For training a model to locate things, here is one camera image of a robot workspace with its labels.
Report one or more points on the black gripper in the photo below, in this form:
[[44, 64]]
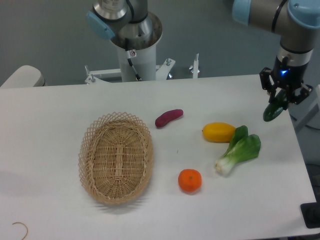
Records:
[[281, 77]]

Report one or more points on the green cucumber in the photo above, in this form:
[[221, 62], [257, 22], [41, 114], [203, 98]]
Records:
[[276, 107]]

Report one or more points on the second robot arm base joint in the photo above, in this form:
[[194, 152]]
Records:
[[126, 23]]

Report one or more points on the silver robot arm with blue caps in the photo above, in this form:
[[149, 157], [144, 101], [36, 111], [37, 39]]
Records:
[[297, 22]]

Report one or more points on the woven wicker basket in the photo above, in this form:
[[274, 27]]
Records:
[[116, 158]]

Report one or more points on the green bok choy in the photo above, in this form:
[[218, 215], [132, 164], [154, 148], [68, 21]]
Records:
[[242, 147]]

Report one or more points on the yellow mango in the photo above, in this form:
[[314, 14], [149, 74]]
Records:
[[218, 132]]

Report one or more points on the purple sweet potato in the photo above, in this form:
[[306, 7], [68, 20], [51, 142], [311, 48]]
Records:
[[167, 117]]

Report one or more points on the black device at table edge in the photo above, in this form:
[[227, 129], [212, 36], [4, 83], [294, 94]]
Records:
[[311, 214]]

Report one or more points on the orange tangerine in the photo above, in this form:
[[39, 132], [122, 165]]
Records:
[[189, 180]]

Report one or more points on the white rounded chair part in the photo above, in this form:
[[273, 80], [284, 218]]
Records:
[[25, 77]]

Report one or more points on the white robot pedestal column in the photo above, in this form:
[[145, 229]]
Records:
[[138, 60]]

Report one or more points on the white metal base frame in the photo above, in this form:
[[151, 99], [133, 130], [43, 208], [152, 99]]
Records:
[[161, 72]]

